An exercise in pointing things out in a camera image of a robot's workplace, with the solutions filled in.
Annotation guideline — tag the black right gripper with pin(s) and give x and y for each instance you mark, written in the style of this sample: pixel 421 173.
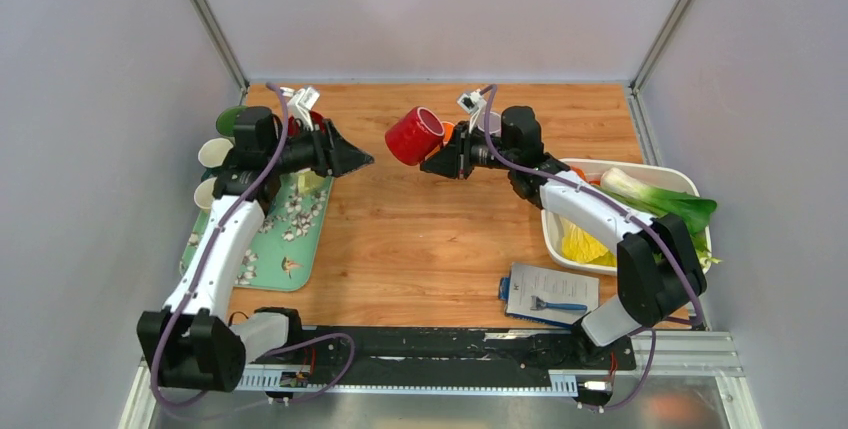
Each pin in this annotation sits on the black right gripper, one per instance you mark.
pixel 454 159

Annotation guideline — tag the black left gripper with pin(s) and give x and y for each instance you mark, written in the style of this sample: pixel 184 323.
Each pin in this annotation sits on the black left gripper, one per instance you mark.
pixel 334 155

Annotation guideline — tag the orange mug black handle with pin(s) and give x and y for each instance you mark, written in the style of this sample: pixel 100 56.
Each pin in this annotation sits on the orange mug black handle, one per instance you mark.
pixel 448 128

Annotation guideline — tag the light green octagonal mug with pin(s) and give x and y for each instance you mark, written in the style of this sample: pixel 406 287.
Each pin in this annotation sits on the light green octagonal mug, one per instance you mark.
pixel 309 182

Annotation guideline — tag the red mug black handle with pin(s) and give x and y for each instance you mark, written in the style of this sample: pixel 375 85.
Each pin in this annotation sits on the red mug black handle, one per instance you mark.
pixel 414 136

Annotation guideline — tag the black skull mug red inside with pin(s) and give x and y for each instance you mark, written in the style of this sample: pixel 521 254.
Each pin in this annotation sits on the black skull mug red inside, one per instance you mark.
pixel 297 124

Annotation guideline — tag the cream floral mug green inside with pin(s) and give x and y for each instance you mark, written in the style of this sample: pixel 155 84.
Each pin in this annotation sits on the cream floral mug green inside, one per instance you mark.
pixel 226 120

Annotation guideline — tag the dark green octagonal mug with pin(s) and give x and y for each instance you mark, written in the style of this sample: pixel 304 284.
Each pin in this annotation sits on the dark green octagonal mug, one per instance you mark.
pixel 214 151

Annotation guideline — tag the yellow mug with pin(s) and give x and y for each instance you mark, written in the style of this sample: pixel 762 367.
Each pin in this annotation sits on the yellow mug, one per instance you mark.
pixel 203 195

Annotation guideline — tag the mauve mug black handle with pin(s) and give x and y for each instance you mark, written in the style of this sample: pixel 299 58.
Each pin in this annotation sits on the mauve mug black handle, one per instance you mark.
pixel 487 122

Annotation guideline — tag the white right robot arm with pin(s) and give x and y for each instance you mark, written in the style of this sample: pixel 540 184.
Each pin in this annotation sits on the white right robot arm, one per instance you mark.
pixel 658 271

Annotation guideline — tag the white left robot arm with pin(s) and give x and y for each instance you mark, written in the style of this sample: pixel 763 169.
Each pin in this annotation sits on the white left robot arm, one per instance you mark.
pixel 188 343

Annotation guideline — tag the green floral serving tray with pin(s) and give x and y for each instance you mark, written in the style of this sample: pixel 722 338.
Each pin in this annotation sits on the green floral serving tray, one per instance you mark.
pixel 282 252

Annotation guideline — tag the small orange pumpkin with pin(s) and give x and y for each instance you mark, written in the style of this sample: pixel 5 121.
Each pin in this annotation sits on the small orange pumpkin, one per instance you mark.
pixel 579 173

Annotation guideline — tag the blue razor package card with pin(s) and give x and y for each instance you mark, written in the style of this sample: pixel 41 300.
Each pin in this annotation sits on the blue razor package card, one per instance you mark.
pixel 547 296

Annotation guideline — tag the white vegetable basin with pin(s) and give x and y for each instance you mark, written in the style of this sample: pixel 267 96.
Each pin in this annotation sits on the white vegetable basin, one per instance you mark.
pixel 555 228

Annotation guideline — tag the green bok choy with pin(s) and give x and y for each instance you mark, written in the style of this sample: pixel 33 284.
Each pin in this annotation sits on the green bok choy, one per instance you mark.
pixel 695 211

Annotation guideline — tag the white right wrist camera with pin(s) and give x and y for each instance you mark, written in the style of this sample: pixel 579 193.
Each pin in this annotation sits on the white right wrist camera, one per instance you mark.
pixel 474 104

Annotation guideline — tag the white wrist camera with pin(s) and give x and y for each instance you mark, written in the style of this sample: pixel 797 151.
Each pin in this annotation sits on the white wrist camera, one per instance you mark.
pixel 474 104
pixel 300 101

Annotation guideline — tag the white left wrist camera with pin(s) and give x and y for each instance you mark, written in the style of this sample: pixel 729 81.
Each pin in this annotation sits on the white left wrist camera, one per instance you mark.
pixel 300 101

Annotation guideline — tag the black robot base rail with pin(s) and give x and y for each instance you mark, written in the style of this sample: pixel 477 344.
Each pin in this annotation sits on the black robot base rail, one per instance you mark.
pixel 436 358

